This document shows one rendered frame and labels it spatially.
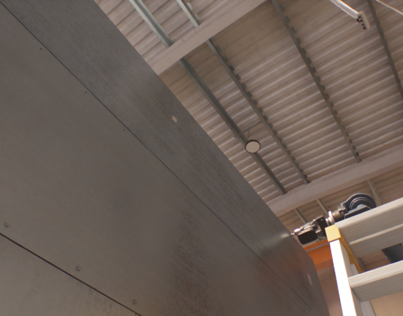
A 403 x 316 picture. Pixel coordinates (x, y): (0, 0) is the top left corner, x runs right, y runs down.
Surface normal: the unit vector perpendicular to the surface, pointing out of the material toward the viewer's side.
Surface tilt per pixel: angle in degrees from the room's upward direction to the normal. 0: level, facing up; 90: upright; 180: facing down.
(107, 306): 90
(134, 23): 176
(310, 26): 176
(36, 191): 90
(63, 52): 90
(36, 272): 90
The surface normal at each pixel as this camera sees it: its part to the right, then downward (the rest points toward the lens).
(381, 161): -0.58, -0.64
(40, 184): 0.81, -0.45
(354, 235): 0.00, 0.62
